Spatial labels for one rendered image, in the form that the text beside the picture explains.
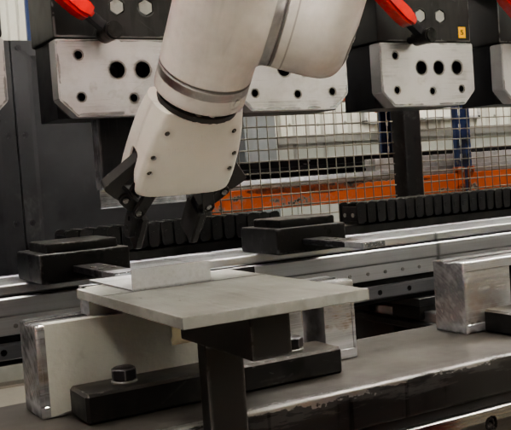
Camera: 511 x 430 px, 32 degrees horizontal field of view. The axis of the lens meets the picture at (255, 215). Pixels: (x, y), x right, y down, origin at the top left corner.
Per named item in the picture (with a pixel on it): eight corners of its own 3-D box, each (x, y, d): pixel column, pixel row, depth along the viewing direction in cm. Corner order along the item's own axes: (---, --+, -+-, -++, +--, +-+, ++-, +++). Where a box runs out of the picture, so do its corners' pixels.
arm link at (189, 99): (232, 42, 83) (225, 70, 85) (145, 42, 79) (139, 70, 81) (271, 92, 78) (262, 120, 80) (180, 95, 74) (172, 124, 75)
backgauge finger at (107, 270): (79, 296, 97) (75, 251, 97) (18, 279, 120) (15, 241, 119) (178, 282, 103) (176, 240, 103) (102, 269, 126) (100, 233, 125)
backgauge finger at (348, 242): (338, 261, 114) (335, 223, 113) (241, 252, 136) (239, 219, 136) (411, 252, 120) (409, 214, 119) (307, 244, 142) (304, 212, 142)
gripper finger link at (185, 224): (221, 171, 90) (206, 221, 94) (193, 174, 89) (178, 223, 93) (234, 191, 88) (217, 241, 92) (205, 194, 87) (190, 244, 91)
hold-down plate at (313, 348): (88, 427, 85) (85, 396, 85) (71, 415, 90) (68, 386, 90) (344, 372, 100) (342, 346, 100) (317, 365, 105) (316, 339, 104)
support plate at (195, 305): (182, 330, 69) (182, 317, 69) (77, 299, 92) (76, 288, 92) (369, 299, 77) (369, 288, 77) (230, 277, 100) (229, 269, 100)
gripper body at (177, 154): (233, 64, 84) (206, 158, 91) (133, 65, 79) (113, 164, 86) (267, 109, 80) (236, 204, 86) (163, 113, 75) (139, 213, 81)
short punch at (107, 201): (104, 208, 94) (97, 119, 93) (98, 208, 95) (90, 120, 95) (189, 201, 99) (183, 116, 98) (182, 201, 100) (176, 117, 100)
